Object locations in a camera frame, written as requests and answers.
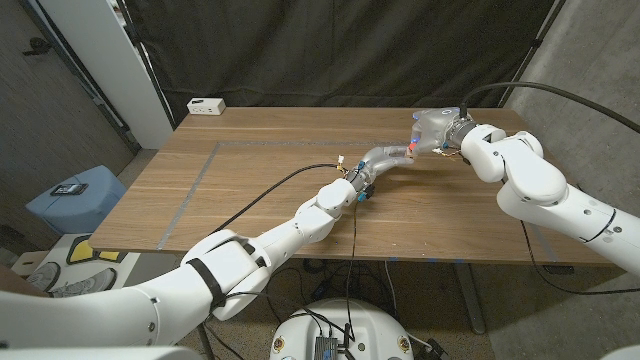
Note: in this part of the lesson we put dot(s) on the small white box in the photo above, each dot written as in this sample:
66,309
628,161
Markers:
27,257

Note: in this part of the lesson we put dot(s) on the black plug beside torso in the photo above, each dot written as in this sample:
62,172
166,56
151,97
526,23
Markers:
434,350

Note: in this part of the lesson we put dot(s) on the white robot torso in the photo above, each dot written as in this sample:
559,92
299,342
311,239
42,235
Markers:
370,330

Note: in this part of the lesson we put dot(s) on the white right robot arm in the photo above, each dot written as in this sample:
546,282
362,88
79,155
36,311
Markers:
540,190

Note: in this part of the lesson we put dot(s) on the black smartphone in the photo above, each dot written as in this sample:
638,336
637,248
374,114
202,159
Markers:
69,189

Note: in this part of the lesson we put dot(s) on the white power strip box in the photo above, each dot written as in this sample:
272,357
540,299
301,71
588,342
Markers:
206,106

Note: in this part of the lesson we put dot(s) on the white wall panel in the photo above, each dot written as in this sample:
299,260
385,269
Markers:
110,65

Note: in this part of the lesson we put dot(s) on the white board yellow black marking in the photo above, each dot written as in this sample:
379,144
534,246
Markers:
82,250

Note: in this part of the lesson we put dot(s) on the black floor bracket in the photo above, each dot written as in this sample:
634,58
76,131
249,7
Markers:
559,269

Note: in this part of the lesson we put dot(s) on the small wooden block with holes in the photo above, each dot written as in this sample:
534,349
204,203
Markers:
409,152

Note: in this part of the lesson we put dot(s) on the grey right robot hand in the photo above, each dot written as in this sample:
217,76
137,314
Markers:
437,127

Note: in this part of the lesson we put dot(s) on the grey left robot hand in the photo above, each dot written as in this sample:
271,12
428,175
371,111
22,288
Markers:
382,159

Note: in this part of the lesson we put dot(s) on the grey table leg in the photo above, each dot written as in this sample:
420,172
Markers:
472,310

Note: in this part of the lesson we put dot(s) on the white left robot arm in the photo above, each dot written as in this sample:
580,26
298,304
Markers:
310,215

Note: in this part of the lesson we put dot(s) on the blue plastic stool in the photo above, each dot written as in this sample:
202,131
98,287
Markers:
75,210

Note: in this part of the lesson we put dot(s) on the person's bare leg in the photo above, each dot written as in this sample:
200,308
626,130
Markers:
20,284

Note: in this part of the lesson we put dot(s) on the black backdrop stand pole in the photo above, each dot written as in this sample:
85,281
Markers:
146,60
537,42

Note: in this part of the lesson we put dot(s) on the black backdrop curtain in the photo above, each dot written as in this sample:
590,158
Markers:
340,50

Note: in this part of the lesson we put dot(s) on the black metal rail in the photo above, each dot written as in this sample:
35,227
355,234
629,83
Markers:
100,102

